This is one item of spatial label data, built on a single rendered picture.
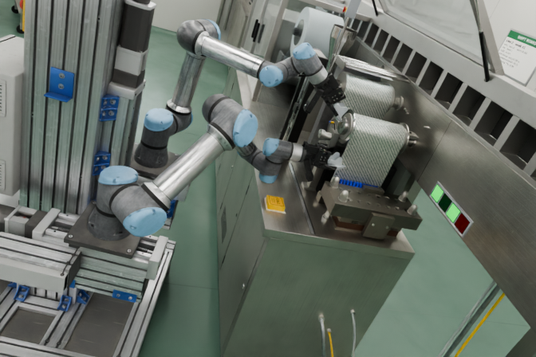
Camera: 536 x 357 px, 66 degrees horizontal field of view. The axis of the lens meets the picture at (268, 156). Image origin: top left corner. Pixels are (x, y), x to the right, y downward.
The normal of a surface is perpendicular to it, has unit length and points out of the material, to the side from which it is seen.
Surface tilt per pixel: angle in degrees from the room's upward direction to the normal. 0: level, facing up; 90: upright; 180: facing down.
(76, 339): 0
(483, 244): 90
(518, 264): 90
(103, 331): 0
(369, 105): 92
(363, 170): 90
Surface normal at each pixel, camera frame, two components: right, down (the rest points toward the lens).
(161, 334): 0.29, -0.84
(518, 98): -0.95, -0.20
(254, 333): 0.12, 0.50
